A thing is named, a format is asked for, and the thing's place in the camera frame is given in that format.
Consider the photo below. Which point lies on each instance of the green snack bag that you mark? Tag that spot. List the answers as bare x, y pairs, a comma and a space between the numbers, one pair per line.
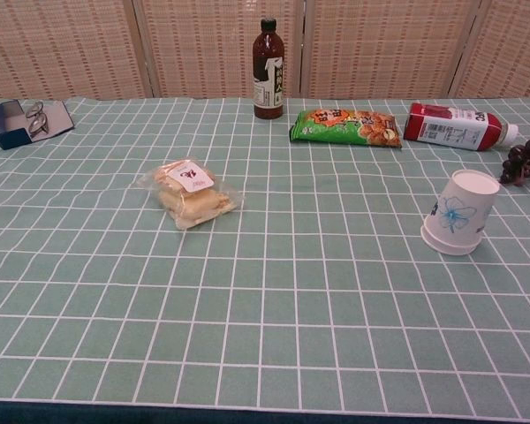
335, 130

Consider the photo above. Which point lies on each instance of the dark purple grape bunch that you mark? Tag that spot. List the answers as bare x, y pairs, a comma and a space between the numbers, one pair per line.
519, 161

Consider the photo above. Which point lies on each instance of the blue open glasses case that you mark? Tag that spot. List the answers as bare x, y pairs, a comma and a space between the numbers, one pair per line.
9, 132

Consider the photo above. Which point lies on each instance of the white paper cup blue flower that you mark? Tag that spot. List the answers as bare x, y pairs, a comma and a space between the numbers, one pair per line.
464, 207

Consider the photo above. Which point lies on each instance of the bread in clear plastic pack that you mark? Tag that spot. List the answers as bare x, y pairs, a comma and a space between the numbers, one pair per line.
190, 203

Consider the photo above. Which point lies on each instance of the metal frame eyeglasses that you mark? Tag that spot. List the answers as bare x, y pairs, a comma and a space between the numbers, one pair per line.
38, 126

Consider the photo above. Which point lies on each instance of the green checked tablecloth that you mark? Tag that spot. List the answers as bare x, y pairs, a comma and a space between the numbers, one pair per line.
265, 287

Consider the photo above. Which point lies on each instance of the woven bamboo screen panel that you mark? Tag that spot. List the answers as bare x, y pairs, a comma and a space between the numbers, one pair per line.
517, 44
380, 44
57, 44
203, 44

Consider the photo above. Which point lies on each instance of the red and white drink bottle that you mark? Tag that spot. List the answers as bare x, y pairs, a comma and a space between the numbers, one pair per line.
450, 128

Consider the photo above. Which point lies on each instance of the brown sauce bottle black cap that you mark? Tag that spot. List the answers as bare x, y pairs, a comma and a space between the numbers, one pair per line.
268, 57

